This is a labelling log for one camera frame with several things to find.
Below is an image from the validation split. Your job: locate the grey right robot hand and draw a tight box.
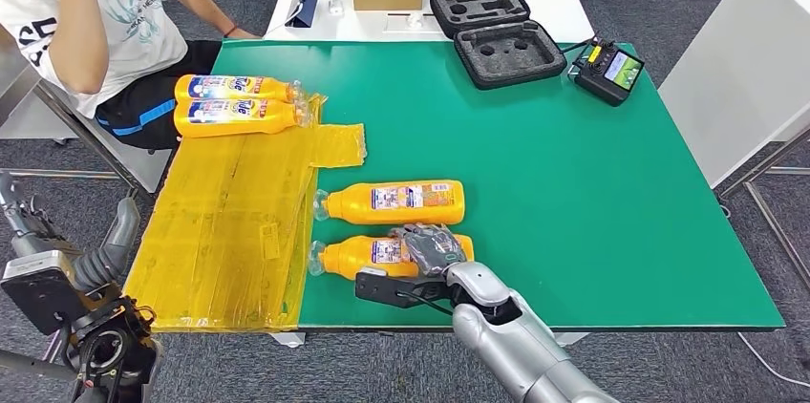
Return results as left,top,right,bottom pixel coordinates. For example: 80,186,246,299
389,223,470,278

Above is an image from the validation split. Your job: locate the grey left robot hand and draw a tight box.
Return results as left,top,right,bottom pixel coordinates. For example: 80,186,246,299
0,172,141,292

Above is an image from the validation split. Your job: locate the orange detergent bottle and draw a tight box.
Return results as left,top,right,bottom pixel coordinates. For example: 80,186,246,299
172,97,311,138
174,74,305,104
308,234,476,281
312,180,466,226

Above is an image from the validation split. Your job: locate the yellow plastic wrapped sheet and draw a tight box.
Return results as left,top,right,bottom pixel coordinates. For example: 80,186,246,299
123,93,369,333

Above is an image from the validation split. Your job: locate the dark grey bar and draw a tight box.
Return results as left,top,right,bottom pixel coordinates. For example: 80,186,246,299
0,349,77,384

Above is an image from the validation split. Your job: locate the green topped work table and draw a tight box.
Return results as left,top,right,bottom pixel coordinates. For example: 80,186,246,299
211,39,786,350

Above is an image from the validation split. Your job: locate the open black foam case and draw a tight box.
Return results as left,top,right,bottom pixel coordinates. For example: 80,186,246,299
429,0,569,92

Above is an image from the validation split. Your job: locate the black remote controller with screen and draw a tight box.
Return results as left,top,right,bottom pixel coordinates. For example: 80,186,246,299
567,35,647,108

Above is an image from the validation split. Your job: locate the person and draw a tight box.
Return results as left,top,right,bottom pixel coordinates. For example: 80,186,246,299
0,0,261,152

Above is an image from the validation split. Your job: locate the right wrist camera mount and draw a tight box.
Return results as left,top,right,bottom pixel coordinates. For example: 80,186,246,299
353,265,457,311

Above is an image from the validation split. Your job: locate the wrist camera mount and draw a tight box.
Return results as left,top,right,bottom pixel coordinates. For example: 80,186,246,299
353,265,457,311
0,251,87,337

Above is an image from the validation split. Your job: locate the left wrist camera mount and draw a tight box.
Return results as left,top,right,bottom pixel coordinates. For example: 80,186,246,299
0,251,87,337

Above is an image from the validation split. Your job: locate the white floor cable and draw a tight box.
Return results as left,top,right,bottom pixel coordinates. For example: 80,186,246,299
736,331,810,389

